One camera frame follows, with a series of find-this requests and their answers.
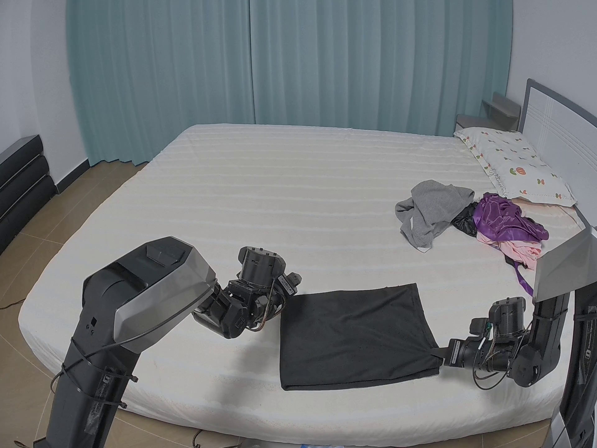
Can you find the grey garment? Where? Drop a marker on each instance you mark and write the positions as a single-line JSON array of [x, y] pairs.
[[433, 208]]

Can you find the shiny black garment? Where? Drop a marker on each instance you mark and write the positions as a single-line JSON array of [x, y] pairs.
[[465, 222]]

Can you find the black chest of drawers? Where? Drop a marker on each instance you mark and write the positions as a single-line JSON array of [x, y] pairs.
[[23, 185]]

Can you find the pink garment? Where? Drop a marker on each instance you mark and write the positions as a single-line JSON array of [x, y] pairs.
[[517, 250]]

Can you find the bed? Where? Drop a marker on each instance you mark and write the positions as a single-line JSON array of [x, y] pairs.
[[280, 203]]

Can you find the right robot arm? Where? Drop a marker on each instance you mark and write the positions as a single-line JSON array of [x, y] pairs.
[[555, 306]]

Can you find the grey bedside table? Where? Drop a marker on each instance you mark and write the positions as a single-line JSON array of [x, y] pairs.
[[499, 110]]

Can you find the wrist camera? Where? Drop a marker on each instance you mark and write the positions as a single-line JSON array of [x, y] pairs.
[[479, 328], [294, 280]]

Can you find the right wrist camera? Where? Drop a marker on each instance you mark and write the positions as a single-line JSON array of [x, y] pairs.
[[479, 328]]

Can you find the white printed pillow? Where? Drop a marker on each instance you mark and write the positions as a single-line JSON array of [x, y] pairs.
[[517, 166]]

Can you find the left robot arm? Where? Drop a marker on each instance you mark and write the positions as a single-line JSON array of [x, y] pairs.
[[140, 292]]

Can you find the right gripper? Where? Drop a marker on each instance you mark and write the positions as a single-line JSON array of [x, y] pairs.
[[466, 353]]

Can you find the purple satin garment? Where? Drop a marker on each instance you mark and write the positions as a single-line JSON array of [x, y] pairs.
[[501, 217]]

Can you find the blue-green curtain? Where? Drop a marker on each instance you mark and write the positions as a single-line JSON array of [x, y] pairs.
[[158, 63], [373, 49]]

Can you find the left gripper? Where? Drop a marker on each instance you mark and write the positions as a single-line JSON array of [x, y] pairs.
[[277, 299]]

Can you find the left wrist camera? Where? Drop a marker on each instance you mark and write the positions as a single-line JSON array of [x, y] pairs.
[[294, 280]]

